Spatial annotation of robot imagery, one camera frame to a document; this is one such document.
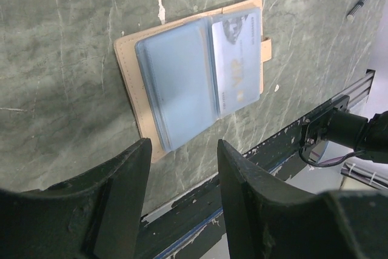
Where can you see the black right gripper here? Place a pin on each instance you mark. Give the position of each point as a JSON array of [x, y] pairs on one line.
[[366, 137]]

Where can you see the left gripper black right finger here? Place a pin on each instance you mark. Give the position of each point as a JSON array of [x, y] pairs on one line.
[[278, 220]]

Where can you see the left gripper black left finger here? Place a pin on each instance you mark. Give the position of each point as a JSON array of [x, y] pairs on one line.
[[93, 215]]

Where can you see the beige leather card holder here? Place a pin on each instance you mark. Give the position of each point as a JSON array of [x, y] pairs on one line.
[[169, 75]]

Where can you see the thin black metal rod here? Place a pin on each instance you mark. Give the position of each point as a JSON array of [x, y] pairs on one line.
[[351, 13]]

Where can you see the aluminium frame extrusion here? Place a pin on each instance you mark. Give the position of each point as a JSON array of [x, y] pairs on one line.
[[358, 91]]

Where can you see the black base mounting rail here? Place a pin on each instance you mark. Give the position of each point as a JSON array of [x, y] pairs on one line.
[[194, 226]]

